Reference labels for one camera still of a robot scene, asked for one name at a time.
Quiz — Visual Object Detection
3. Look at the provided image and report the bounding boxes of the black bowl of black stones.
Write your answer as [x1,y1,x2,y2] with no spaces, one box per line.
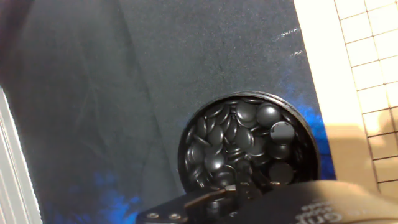
[177,90,321,195]

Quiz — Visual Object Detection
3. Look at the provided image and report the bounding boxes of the blue and black table mat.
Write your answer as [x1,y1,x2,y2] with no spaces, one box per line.
[0,0,336,224]

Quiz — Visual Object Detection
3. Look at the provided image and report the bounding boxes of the tan Go board sheet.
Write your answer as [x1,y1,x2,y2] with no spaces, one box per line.
[293,0,398,200]

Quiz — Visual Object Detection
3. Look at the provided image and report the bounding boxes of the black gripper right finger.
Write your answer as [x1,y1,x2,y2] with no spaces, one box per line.
[236,160,271,200]

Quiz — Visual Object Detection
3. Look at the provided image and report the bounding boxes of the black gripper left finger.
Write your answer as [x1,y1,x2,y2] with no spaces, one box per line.
[136,184,242,224]

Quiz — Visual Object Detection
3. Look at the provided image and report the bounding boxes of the black go stone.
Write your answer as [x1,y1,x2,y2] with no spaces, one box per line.
[268,161,294,185]
[256,102,282,128]
[269,121,295,144]

